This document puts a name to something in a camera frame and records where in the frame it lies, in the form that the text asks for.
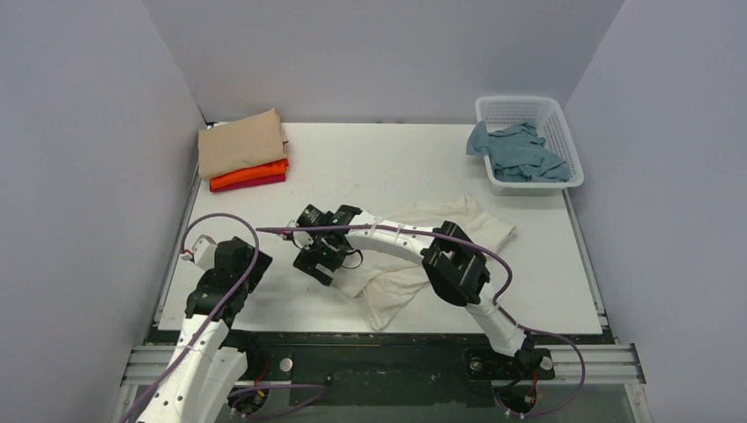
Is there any cream white t shirt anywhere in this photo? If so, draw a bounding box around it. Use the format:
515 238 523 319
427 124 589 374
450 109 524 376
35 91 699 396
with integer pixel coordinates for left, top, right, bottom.
332 197 515 330

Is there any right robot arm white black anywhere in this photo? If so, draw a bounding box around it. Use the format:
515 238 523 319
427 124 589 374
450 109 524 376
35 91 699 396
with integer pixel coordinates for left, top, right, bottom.
281 204 553 380

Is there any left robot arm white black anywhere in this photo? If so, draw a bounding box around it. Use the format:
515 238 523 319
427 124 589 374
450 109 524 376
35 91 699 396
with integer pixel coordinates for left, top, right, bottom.
133 236 272 422

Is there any folded red t shirt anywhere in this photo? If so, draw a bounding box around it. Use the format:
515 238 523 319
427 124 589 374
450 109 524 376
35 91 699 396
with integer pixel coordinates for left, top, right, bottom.
210 174 286 193

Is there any folded orange t shirt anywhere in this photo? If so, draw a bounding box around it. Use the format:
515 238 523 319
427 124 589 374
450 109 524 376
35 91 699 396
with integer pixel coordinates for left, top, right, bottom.
209 159 289 189

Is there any folded beige t shirt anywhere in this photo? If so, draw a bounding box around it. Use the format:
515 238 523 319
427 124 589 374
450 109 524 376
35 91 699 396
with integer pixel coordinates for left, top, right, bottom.
197 108 287 181

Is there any teal blue t shirt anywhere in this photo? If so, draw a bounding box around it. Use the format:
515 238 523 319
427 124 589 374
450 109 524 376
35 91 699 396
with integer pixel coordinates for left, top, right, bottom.
466 121 571 183

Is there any white plastic basket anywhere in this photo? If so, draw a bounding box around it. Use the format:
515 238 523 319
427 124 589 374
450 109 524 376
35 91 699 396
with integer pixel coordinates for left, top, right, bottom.
466 95 585 196

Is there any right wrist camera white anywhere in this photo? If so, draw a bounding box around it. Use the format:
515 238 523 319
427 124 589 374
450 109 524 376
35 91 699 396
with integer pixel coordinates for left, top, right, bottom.
279 220 313 249

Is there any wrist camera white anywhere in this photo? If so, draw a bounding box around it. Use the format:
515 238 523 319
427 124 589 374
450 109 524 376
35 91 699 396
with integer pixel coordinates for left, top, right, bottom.
279 220 313 249
180 234 218 271

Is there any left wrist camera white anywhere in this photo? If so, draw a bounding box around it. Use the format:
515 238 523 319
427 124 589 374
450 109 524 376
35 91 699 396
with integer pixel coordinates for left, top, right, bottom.
180 234 218 271

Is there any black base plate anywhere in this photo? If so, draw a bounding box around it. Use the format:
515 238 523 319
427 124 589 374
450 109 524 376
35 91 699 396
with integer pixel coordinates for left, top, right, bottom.
224 330 556 407

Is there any aluminium rail frame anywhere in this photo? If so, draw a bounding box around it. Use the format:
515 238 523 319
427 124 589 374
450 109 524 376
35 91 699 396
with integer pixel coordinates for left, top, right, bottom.
122 190 644 390

